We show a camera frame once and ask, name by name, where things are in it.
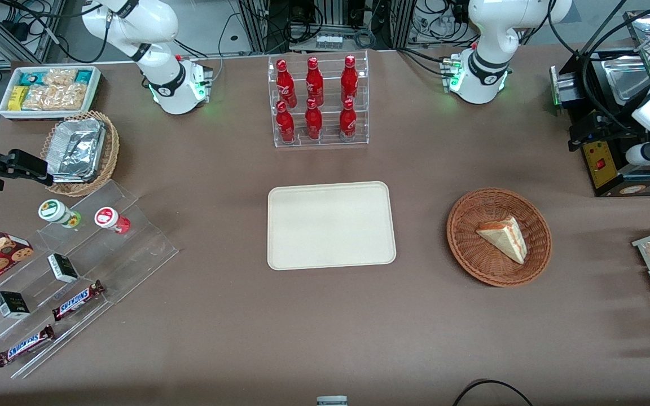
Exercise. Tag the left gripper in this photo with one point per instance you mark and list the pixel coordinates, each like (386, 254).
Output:
(611, 129)

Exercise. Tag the triangular sandwich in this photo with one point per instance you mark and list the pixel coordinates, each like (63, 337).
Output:
(505, 237)

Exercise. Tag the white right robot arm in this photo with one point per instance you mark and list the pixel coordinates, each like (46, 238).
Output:
(156, 22)

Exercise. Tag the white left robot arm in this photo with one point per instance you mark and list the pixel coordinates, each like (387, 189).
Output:
(488, 34)

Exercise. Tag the light wicker basket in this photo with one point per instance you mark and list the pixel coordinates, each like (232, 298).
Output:
(112, 152)

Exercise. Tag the brown wicker basket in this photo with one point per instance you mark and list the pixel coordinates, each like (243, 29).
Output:
(471, 248)

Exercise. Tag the beige plastic tray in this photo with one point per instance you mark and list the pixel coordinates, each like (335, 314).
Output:
(330, 225)

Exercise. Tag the black sealing machine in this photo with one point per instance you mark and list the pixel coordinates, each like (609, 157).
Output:
(596, 73)

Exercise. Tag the green lid cup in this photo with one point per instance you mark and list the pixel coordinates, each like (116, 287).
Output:
(54, 211)

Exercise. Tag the stack of foil trays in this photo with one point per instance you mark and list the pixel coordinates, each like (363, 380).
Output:
(77, 149)

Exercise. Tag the yellow snack packet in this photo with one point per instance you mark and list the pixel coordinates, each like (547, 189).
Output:
(17, 97)

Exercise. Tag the clear bag of crackers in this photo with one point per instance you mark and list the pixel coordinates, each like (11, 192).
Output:
(70, 96)
(60, 76)
(37, 98)

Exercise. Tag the teal snack packet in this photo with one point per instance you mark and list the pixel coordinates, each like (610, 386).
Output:
(30, 78)
(83, 75)

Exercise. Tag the red lid cup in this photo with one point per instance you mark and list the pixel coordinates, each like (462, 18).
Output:
(108, 217)

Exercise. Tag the small black carton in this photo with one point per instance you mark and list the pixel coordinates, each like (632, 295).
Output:
(62, 268)
(12, 305)

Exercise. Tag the white snack bin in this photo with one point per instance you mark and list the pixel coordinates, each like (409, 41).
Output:
(95, 93)

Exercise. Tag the clear acrylic stepped display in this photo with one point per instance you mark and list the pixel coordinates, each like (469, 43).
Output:
(133, 248)

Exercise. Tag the snickers bar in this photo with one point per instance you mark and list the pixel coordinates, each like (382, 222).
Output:
(25, 345)
(77, 301)

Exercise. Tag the red cola bottle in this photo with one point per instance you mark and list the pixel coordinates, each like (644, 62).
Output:
(285, 125)
(313, 123)
(315, 83)
(349, 80)
(285, 84)
(348, 123)

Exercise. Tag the clear acrylic bottle rack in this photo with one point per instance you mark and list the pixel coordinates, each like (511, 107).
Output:
(330, 135)

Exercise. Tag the white power strip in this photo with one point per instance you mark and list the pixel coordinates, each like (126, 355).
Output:
(329, 41)

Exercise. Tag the small grey box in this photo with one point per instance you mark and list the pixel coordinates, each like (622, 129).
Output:
(332, 401)

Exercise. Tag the aluminium frame rack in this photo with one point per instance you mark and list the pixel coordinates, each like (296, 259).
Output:
(268, 22)

